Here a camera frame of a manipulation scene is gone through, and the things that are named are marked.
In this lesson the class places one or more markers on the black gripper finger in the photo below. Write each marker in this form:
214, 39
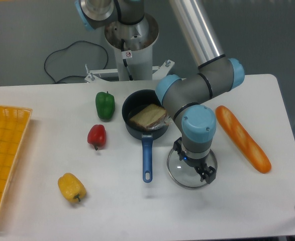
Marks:
208, 174

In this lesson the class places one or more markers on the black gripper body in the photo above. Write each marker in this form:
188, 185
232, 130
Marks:
195, 160

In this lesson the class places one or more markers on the glass pot lid blue knob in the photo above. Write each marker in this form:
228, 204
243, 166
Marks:
184, 175

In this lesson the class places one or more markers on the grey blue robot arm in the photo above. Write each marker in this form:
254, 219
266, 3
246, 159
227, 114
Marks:
182, 98

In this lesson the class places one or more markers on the orange baguette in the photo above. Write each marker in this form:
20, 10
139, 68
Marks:
243, 141

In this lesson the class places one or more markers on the wrapped brown bread slice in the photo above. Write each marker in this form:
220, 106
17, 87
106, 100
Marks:
150, 118

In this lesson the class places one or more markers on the dark blue saucepan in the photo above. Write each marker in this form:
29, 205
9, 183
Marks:
131, 106

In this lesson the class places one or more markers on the red bell pepper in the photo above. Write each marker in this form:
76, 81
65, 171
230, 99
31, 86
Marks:
97, 136

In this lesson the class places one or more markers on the green bell pepper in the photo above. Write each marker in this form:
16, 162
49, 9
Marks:
105, 105

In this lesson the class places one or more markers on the yellow bell pepper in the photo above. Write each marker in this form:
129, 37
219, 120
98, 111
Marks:
71, 188

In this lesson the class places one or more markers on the yellow woven basket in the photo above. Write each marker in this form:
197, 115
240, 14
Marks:
13, 125

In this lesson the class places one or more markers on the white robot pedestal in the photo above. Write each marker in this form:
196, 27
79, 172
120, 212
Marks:
133, 47

